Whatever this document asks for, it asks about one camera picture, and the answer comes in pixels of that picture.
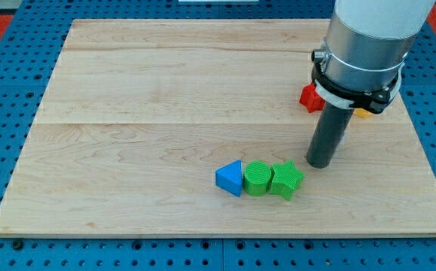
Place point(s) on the light wooden board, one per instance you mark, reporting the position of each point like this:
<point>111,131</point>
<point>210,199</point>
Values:
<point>139,114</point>

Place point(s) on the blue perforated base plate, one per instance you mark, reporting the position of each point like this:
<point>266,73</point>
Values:
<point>29,49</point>

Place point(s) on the green cylinder block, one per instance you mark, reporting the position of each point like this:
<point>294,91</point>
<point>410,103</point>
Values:
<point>257,177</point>

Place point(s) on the green star block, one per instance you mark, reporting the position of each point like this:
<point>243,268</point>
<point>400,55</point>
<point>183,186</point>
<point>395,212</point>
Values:
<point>286,178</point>

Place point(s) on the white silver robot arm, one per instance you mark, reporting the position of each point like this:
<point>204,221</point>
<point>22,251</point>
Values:
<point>359,62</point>

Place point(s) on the blue triangle block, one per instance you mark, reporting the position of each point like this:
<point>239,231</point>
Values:
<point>229,178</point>

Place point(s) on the yellow block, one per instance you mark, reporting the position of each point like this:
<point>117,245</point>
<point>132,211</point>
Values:
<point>362,113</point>

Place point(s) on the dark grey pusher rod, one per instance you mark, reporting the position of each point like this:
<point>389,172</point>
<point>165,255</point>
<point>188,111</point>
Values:
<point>329,131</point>

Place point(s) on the red star block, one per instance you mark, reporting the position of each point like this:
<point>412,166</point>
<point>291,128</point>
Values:
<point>310,99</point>

